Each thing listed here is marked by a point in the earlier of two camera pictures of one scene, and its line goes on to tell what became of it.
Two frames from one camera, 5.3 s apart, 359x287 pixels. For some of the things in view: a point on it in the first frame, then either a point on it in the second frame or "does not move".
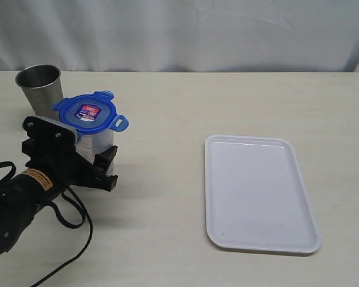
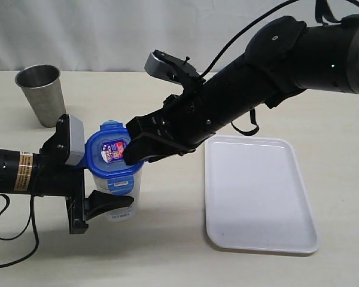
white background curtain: x=180 y=36 does not move
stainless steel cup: x=42 y=85 does not move
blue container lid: x=91 y=113 → x=105 y=157
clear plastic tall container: x=88 y=146 → x=124 y=213
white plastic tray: x=256 y=197 does not move
